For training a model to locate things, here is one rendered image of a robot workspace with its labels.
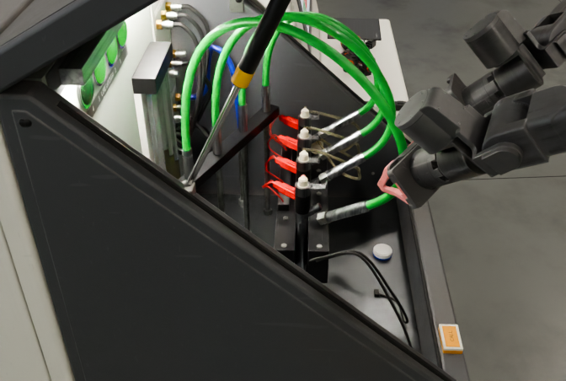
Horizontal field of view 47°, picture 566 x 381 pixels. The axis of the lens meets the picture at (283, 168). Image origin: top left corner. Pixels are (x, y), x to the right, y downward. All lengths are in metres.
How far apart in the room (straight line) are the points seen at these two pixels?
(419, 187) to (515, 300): 1.72
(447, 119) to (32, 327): 0.60
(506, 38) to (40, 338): 0.77
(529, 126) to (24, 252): 0.61
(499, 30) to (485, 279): 1.74
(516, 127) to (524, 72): 0.25
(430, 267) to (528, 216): 1.80
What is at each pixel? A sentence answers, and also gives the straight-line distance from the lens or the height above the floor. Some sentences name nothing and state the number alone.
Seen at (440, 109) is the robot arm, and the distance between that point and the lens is 0.78.
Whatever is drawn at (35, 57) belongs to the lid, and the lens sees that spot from 0.66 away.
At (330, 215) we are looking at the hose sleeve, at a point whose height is 1.11.
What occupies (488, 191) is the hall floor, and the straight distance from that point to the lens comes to 3.08.
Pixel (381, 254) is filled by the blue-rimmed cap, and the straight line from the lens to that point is 1.38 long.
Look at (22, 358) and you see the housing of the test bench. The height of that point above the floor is 1.03.
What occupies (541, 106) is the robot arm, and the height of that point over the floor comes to 1.42.
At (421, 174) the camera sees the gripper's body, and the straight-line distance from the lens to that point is 0.88.
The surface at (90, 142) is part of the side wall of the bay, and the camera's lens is 0.72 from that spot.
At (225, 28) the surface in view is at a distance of 0.96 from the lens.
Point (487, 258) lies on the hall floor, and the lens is 2.73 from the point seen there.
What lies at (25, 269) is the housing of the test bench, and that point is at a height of 1.21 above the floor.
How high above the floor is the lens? 1.77
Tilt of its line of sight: 35 degrees down
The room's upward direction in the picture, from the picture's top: straight up
